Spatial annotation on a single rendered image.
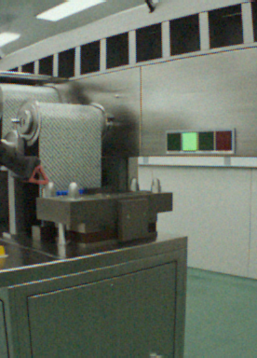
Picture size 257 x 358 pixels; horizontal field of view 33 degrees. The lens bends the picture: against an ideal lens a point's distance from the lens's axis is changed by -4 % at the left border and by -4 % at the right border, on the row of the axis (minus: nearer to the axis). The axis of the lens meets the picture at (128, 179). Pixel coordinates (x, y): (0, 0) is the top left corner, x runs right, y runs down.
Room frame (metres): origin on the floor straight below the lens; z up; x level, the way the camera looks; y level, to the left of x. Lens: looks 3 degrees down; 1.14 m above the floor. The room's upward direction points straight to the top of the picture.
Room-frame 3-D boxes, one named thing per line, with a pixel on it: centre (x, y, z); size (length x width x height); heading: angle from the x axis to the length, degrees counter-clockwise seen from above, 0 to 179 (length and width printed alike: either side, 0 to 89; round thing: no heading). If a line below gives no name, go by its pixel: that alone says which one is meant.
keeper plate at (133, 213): (1.25, -0.01, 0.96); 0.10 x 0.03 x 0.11; 134
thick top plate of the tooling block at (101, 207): (1.30, 0.06, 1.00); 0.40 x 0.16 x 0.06; 134
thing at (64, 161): (1.36, 0.17, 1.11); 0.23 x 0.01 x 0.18; 134
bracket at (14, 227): (1.32, 0.36, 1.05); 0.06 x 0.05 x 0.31; 134
